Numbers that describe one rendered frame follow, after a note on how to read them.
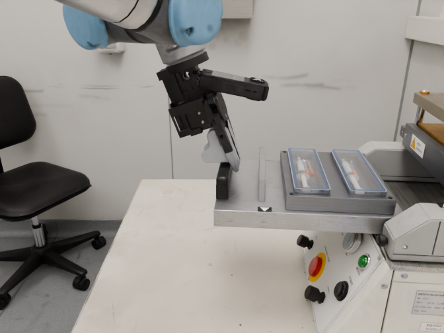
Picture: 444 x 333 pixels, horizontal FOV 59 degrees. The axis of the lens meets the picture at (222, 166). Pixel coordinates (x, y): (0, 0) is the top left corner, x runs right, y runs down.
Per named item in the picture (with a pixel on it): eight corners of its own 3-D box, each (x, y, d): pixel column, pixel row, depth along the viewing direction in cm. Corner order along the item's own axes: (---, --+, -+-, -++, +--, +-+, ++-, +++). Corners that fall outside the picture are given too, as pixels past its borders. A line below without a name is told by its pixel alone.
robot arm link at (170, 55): (201, 22, 65) (193, 25, 57) (211, 49, 66) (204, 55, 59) (160, 38, 66) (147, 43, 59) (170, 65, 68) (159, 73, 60)
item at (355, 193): (329, 159, 78) (330, 148, 77) (357, 160, 77) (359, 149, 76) (348, 203, 61) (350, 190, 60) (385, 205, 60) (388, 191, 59)
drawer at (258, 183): (367, 180, 80) (373, 144, 77) (404, 240, 60) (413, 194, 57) (224, 174, 83) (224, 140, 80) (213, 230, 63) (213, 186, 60)
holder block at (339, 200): (363, 164, 78) (365, 152, 77) (394, 215, 60) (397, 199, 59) (279, 162, 80) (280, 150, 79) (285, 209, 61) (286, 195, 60)
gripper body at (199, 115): (189, 129, 72) (163, 65, 68) (232, 114, 70) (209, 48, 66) (181, 143, 65) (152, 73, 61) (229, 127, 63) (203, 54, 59)
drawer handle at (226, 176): (233, 164, 78) (233, 146, 76) (227, 199, 64) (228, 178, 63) (223, 164, 78) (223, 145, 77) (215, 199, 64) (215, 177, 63)
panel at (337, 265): (301, 239, 92) (344, 175, 85) (318, 341, 64) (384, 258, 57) (293, 236, 92) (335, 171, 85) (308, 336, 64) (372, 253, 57)
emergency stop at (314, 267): (313, 269, 79) (324, 255, 78) (316, 282, 76) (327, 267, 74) (306, 266, 79) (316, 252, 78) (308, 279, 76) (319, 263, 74)
